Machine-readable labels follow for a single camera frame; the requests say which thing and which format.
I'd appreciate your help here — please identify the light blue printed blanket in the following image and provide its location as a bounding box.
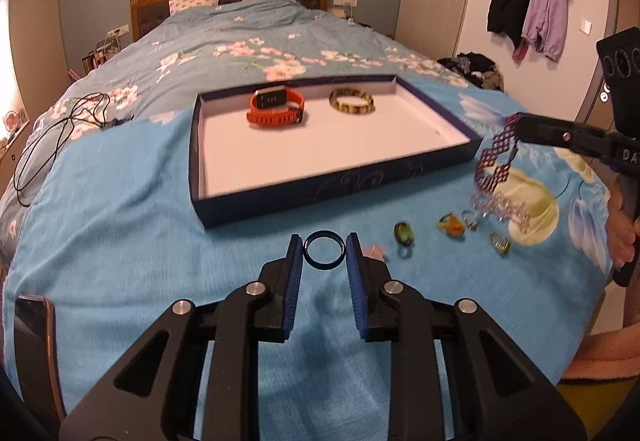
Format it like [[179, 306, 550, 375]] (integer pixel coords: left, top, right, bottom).
[[5, 76, 613, 441]]

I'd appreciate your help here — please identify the purple jacket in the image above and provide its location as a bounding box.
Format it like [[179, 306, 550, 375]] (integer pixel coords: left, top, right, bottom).
[[512, 0, 573, 63]]

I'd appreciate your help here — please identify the orange smartwatch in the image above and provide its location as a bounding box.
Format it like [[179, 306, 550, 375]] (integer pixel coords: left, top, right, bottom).
[[246, 88, 307, 126]]

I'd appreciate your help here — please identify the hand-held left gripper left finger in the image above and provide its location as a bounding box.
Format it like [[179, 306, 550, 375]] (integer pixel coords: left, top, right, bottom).
[[59, 233, 306, 441]]

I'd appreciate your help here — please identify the pink desk fan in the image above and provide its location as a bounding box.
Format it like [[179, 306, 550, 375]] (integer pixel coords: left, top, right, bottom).
[[2, 109, 29, 134]]

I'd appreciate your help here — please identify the orange yellow ring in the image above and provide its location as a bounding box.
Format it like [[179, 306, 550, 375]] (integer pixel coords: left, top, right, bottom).
[[436, 213, 467, 239]]

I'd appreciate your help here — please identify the black smartphone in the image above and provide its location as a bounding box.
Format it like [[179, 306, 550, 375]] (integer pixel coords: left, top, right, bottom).
[[14, 296, 67, 422]]

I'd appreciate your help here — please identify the dark blue ring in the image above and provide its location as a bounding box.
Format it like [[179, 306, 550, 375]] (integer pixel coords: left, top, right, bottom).
[[304, 231, 347, 268]]

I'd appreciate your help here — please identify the navy blue tray box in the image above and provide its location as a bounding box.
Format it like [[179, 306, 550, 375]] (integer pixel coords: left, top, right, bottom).
[[188, 74, 484, 230]]

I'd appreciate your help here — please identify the black charging cable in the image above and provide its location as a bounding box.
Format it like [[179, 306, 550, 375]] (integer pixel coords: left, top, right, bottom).
[[14, 92, 136, 208]]

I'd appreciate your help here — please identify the person's yellow clothing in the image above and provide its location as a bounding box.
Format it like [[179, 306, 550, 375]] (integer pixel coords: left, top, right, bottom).
[[557, 377, 637, 441]]

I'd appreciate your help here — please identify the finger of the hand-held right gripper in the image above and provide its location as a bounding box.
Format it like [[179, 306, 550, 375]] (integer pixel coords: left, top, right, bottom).
[[514, 112, 617, 168]]

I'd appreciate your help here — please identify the tortoiseshell bangle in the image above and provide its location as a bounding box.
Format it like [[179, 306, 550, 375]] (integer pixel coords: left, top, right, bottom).
[[328, 88, 376, 116]]

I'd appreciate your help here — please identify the blue floral duvet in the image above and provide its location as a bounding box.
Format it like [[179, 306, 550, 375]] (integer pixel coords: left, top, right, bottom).
[[0, 0, 471, 267]]

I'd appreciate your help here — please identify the purple beaded bracelet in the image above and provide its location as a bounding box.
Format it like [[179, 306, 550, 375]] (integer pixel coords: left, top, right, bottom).
[[470, 116, 532, 235]]

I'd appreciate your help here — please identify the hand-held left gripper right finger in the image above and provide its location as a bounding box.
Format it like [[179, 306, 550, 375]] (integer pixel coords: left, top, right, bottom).
[[345, 232, 588, 441]]

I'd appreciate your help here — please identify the gold green ring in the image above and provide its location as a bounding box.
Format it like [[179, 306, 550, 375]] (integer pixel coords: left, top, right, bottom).
[[489, 231, 512, 256]]

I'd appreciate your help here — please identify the green stone ring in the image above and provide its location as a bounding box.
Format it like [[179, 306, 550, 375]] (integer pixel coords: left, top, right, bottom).
[[393, 221, 416, 258]]

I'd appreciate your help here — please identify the black jacket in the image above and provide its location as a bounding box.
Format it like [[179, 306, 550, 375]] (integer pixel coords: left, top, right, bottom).
[[487, 0, 535, 49]]

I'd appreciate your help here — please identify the person's right forearm pink sleeve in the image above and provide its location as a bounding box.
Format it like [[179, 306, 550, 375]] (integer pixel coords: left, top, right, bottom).
[[557, 325, 640, 383]]

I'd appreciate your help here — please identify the person's right hand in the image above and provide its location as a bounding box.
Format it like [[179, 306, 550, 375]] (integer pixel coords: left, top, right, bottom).
[[606, 181, 640, 270]]

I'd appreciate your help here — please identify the dark clothes pile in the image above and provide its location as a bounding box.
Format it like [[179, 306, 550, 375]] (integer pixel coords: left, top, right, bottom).
[[437, 52, 506, 92]]

